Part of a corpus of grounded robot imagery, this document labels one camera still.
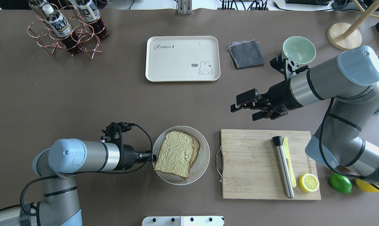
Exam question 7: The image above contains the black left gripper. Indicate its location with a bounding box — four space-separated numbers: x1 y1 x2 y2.
117 144 157 170

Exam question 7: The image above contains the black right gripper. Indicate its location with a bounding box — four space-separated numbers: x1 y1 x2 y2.
230 83 298 121

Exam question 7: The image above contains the bread slice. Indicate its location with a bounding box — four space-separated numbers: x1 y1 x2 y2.
188 134 200 168
154 131 193 179

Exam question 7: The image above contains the white round plate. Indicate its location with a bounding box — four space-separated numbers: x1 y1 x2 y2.
153 126 210 186

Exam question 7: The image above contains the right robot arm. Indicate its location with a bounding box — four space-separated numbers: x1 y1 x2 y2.
230 45 379 187

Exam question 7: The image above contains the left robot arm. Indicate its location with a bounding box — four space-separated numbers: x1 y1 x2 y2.
0 137 155 226

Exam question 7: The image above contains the cream rabbit tray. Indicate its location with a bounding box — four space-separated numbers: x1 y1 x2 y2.
145 36 220 83

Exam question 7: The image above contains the bread slice under egg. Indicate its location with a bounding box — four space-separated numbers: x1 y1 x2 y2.
188 134 200 168

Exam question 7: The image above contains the yellow plastic knife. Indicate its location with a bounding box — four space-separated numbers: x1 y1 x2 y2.
283 137 297 188

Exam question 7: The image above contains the wooden cutting board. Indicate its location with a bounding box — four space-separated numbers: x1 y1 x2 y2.
220 129 317 200

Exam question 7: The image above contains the grey folded cloth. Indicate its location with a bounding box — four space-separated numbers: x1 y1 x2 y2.
228 40 265 69

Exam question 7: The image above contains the green bowl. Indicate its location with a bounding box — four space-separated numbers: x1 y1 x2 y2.
282 36 316 66

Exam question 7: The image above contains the half cut lemon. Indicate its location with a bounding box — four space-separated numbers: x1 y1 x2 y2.
299 173 320 192

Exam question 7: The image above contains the green lime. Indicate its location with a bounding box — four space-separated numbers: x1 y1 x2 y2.
329 173 352 194

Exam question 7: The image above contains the metal clamp at table edge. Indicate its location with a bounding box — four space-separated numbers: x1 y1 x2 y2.
177 0 192 15

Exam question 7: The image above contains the wooden stand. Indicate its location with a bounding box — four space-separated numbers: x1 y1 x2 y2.
327 0 379 51

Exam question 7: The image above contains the yellow lemon lower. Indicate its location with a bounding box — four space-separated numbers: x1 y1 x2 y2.
355 178 379 193

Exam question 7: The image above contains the tea bottle upper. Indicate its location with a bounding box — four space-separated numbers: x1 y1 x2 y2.
42 4 81 54

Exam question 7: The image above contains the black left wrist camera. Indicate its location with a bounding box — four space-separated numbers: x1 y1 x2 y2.
100 122 134 149

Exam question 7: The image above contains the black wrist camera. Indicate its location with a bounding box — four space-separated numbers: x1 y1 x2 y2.
269 55 310 81
100 122 134 149

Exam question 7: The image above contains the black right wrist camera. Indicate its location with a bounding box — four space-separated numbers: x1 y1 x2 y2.
269 55 310 81

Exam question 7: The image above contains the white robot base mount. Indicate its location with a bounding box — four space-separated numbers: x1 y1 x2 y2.
142 216 225 226

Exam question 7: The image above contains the copper wire bottle rack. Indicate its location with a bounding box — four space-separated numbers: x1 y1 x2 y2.
28 0 103 59

